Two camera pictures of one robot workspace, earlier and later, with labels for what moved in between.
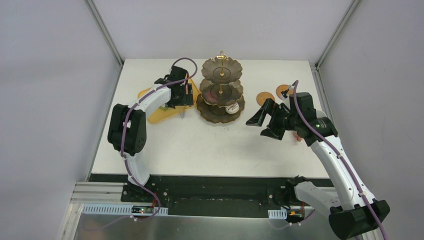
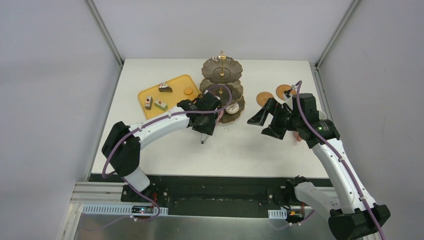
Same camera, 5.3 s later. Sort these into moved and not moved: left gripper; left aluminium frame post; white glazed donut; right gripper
Moved: left gripper
Not moved: left aluminium frame post; white glazed donut; right gripper
